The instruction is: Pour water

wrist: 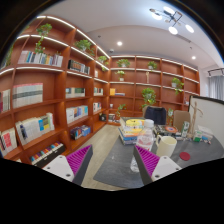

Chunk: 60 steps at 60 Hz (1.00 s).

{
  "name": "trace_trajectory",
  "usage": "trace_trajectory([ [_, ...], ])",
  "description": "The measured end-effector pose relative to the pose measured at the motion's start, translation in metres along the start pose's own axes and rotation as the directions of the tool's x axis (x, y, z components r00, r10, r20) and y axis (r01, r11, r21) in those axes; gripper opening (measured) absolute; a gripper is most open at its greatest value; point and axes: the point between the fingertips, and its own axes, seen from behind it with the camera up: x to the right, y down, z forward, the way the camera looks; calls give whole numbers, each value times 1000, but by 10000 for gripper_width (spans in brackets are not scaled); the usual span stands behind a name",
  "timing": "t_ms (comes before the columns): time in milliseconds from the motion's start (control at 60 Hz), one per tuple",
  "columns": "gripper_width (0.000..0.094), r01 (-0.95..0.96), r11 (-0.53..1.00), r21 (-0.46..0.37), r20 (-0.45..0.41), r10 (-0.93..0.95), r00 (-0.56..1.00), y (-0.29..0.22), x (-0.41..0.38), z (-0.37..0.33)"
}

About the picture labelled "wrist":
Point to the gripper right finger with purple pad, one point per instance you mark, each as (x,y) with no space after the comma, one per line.
(153,167)

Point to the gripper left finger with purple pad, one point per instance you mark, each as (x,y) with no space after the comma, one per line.
(72,167)

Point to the clear plastic water bottle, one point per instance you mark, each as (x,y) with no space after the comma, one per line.
(145,140)

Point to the cream ceramic mug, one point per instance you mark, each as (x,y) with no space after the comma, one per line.
(165,145)

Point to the grey desk mat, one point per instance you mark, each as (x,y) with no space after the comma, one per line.
(129,167)

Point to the round red coaster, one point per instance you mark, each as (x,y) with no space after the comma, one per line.
(185,156)

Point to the black box with orange disc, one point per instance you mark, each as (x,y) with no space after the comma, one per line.
(165,130)

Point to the stack of colourful books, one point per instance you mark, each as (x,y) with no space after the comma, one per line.
(129,129)

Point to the dark blue office chair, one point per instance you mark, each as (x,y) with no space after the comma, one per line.
(157,114)

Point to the wooden mannequin figure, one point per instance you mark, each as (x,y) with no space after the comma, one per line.
(192,124)

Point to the beige chair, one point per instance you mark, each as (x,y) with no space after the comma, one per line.
(179,118)

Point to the potted green plant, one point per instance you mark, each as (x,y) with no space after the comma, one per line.
(149,97)

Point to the row of white books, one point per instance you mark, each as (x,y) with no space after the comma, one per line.
(27,94)

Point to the ceiling light fixture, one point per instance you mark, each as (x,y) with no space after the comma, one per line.
(172,17)

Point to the wooden bookshelf wall unit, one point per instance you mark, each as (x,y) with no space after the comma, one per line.
(80,87)

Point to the white board with black frame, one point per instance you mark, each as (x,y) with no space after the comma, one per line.
(210,114)

